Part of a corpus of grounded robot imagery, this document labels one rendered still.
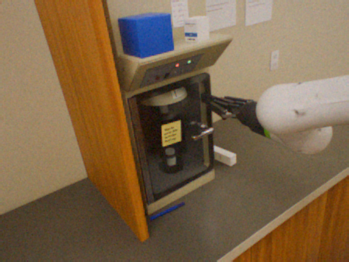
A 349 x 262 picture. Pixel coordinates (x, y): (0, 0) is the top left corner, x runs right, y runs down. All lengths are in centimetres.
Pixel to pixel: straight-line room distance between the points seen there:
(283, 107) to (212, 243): 52
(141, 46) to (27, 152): 73
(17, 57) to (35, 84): 11
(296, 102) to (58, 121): 94
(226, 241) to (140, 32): 66
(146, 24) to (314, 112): 42
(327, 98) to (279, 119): 9
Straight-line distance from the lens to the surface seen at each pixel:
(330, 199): 145
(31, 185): 137
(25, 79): 123
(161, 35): 78
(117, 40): 84
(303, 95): 62
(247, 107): 85
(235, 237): 101
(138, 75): 78
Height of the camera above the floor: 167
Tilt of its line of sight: 27 degrees down
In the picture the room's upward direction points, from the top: 7 degrees counter-clockwise
